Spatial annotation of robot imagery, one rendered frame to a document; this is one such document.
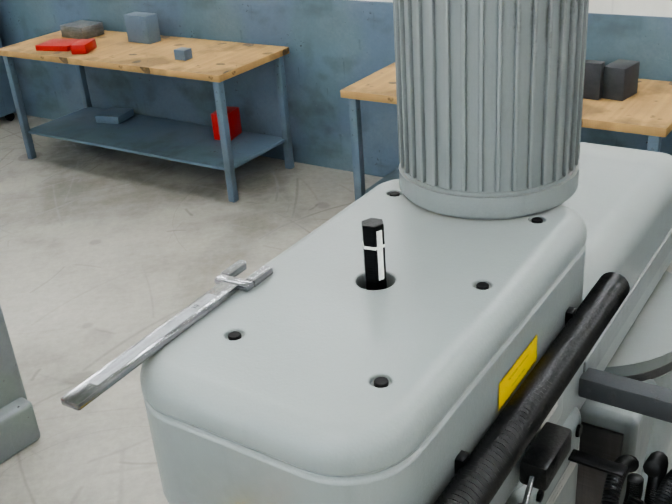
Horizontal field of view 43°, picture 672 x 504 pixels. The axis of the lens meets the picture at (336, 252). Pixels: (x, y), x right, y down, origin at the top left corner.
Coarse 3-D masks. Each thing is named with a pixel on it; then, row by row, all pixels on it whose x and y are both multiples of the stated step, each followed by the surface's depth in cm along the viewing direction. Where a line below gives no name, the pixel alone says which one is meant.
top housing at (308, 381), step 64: (384, 192) 98; (320, 256) 85; (448, 256) 83; (512, 256) 83; (576, 256) 89; (256, 320) 75; (320, 320) 75; (384, 320) 74; (448, 320) 73; (512, 320) 76; (192, 384) 68; (256, 384) 67; (320, 384) 66; (384, 384) 66; (448, 384) 67; (512, 384) 79; (192, 448) 69; (256, 448) 64; (320, 448) 61; (384, 448) 61; (448, 448) 68
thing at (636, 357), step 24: (648, 312) 133; (648, 336) 127; (624, 360) 122; (648, 360) 122; (600, 408) 119; (600, 432) 119; (624, 432) 117; (648, 432) 124; (600, 456) 120; (648, 456) 126; (600, 480) 122
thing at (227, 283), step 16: (224, 272) 82; (240, 272) 83; (256, 272) 82; (272, 272) 83; (224, 288) 79; (240, 288) 80; (192, 304) 77; (208, 304) 77; (176, 320) 75; (192, 320) 75; (160, 336) 73; (176, 336) 73; (128, 352) 71; (144, 352) 71; (112, 368) 69; (128, 368) 69; (80, 384) 67; (96, 384) 67; (112, 384) 68; (64, 400) 66; (80, 400) 65
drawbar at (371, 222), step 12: (372, 228) 77; (372, 240) 77; (372, 252) 78; (384, 252) 78; (372, 264) 78; (384, 264) 79; (372, 276) 79; (384, 276) 79; (372, 288) 80; (384, 288) 80
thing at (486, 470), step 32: (608, 288) 92; (576, 320) 87; (608, 320) 90; (576, 352) 83; (544, 384) 78; (512, 416) 74; (544, 416) 77; (480, 448) 71; (512, 448) 71; (480, 480) 68
